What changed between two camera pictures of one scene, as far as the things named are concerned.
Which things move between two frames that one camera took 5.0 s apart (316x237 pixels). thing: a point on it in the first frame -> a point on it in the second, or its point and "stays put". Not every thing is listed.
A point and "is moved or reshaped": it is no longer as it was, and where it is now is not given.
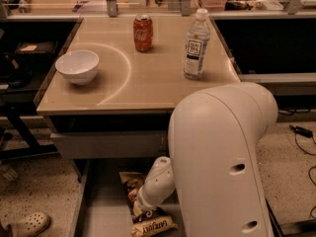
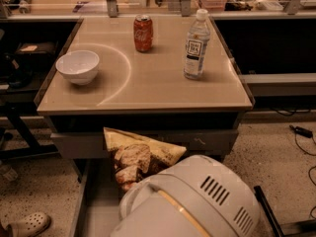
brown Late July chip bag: x=155 y=220 is moved or reshaped
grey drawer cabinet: x=114 y=85 stays put
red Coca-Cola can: x=143 y=33 stays put
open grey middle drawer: x=102 y=207 stays put
